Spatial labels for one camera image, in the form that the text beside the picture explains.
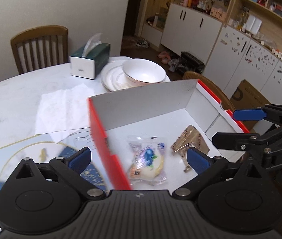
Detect white plates stack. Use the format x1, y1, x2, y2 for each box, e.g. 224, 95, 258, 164
100, 60, 171, 93

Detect white wall cabinets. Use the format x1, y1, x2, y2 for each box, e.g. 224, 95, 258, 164
146, 0, 282, 104

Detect wooden dining chair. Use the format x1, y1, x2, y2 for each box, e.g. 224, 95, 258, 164
10, 25, 69, 74

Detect black shoe rack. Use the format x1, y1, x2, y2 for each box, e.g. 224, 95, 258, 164
179, 51, 205, 74

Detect red white cardboard box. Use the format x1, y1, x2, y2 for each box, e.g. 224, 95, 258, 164
88, 79, 247, 190

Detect white paper sheet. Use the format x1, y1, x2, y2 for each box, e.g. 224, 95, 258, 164
35, 84, 95, 143

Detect clear blueberry snack packet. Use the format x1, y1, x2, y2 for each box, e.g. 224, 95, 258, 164
127, 136, 167, 186

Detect blue decorated table mat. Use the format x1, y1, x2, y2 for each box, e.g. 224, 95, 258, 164
0, 128, 107, 237

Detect brown cardboard carton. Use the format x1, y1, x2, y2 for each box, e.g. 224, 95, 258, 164
229, 79, 272, 130

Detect white ceramic bowl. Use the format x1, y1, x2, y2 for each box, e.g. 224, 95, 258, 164
122, 58, 170, 87

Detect gold foil snack bag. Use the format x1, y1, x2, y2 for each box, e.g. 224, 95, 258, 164
171, 125, 210, 173

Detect green white tissue box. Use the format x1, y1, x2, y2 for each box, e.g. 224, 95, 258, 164
69, 33, 111, 80

